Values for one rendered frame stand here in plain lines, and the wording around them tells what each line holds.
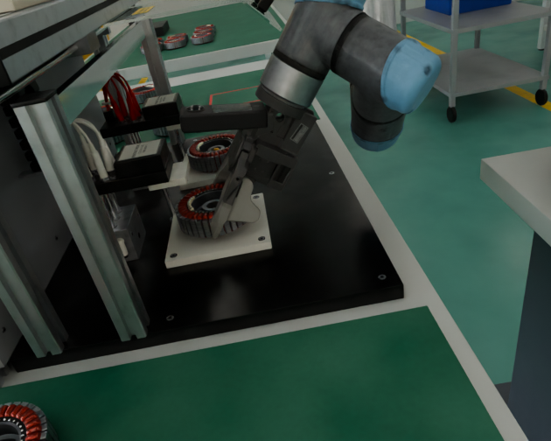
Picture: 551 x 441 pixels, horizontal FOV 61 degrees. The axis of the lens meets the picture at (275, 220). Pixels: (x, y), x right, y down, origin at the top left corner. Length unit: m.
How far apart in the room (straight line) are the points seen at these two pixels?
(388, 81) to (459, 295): 1.25
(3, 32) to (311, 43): 0.32
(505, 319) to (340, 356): 1.19
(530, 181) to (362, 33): 0.40
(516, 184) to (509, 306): 0.93
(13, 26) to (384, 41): 0.37
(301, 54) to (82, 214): 0.31
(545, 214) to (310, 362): 0.41
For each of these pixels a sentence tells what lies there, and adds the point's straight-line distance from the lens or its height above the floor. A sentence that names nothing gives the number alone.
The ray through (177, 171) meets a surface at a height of 0.88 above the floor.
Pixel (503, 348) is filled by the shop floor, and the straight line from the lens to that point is 1.58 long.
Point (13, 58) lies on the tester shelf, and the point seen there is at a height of 1.09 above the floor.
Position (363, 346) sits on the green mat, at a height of 0.75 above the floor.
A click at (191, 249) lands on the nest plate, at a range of 0.67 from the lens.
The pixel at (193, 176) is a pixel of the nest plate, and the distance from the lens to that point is 0.89.
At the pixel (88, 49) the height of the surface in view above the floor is 1.03.
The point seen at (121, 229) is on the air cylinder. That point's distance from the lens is 0.69.
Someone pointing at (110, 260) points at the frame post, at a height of 0.88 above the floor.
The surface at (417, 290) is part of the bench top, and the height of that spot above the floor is 0.75.
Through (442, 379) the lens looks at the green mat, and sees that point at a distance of 0.50.
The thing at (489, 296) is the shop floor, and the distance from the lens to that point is 1.74.
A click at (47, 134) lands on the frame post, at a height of 1.02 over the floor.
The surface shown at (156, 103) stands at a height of 0.92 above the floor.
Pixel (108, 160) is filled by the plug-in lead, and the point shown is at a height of 0.92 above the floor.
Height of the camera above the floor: 1.14
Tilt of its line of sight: 31 degrees down
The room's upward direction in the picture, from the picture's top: 11 degrees counter-clockwise
